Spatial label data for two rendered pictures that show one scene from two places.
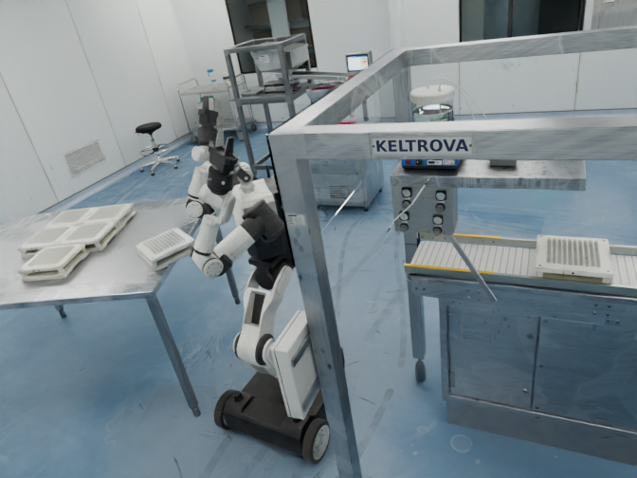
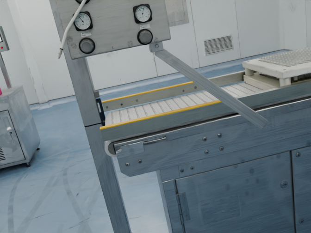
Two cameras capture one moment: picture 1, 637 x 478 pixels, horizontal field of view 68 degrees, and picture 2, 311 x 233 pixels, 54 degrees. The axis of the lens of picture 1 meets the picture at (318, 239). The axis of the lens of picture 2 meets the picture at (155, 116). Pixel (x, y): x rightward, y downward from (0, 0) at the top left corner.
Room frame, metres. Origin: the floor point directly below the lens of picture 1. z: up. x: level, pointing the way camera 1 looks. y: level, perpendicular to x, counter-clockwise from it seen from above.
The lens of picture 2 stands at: (0.95, -0.05, 1.18)
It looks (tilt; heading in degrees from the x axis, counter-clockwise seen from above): 18 degrees down; 327
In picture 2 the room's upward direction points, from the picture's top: 11 degrees counter-clockwise
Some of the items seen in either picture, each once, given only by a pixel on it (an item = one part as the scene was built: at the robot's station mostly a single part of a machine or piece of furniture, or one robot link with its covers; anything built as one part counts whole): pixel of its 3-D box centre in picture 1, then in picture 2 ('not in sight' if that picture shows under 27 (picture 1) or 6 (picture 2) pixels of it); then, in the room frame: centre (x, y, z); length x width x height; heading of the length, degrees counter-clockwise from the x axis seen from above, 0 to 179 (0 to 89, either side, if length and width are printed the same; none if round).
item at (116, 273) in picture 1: (68, 248); not in sight; (2.53, 1.45, 0.85); 1.50 x 1.10 x 0.04; 81
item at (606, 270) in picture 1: (572, 254); (298, 60); (1.44, -0.92, 0.98); 0.25 x 0.24 x 0.02; 152
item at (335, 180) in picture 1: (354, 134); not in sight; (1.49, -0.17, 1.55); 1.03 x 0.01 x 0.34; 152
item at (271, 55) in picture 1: (291, 115); not in sight; (5.24, 0.06, 0.75); 1.43 x 1.06 x 1.50; 62
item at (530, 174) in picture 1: (486, 161); not in sight; (1.60, -0.65, 1.33); 0.62 x 0.38 x 0.04; 62
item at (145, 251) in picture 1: (164, 244); not in sight; (2.22, 0.79, 0.93); 0.25 x 0.24 x 0.02; 124
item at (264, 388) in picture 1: (292, 376); not in sight; (1.88, 0.26, 0.19); 0.64 x 0.52 x 0.33; 147
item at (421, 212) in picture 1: (425, 203); (111, 3); (1.57, -0.41, 1.22); 0.22 x 0.11 x 0.20; 62
